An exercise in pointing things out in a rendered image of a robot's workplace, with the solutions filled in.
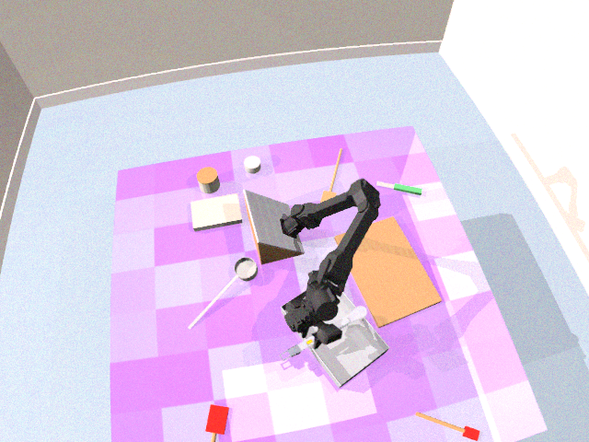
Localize white flat rectangular slab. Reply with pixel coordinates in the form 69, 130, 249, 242
191, 193, 242, 232

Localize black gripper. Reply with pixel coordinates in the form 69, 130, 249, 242
285, 297, 342, 349

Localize dark grey pan with long handle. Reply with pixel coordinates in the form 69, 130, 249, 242
188, 257, 258, 330

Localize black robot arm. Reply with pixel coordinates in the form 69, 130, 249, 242
280, 178, 381, 332

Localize white short cylinder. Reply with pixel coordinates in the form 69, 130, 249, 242
244, 157, 260, 174

